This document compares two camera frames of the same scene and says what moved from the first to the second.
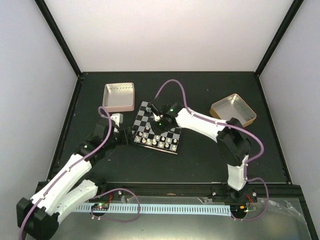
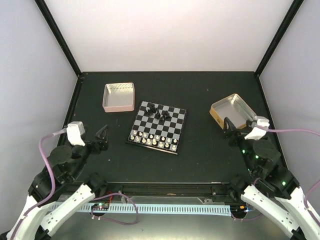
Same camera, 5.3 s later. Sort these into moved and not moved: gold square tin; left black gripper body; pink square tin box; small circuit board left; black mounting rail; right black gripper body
Moved: right black gripper body; left black gripper body
Not moved: pink square tin box; small circuit board left; black mounting rail; gold square tin
